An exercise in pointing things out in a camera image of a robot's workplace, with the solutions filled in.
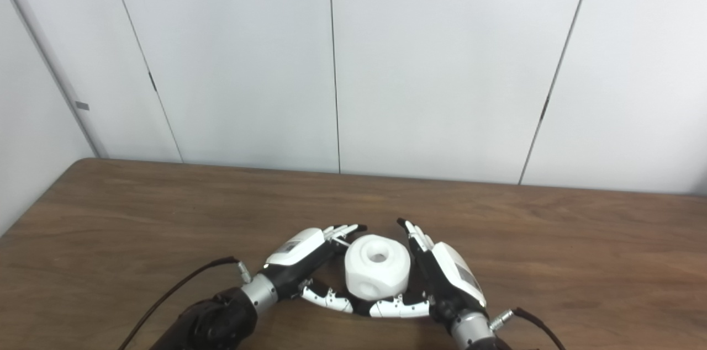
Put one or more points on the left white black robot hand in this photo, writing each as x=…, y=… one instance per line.
x=295, y=253

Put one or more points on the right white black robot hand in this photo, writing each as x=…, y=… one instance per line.
x=450, y=278

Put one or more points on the round white plastic piece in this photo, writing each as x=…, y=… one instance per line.
x=378, y=264

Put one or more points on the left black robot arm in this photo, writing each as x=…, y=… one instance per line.
x=212, y=317

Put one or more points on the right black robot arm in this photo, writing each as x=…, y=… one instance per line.
x=475, y=336

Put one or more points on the black panel hinge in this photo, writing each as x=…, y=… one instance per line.
x=152, y=81
x=544, y=109

